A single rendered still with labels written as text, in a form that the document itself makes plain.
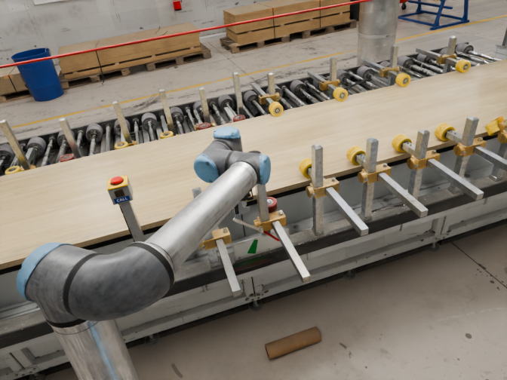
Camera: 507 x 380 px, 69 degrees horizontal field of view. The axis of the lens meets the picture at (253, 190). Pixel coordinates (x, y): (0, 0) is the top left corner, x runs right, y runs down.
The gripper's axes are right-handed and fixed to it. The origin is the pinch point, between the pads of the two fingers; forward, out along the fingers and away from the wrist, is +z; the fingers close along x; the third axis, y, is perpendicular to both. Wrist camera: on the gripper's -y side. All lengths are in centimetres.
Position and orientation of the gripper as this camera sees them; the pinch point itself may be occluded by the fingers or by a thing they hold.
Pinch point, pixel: (235, 216)
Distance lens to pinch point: 142.6
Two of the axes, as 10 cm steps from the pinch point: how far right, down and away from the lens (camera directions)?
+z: 1.1, 8.1, 5.8
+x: -2.9, -5.3, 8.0
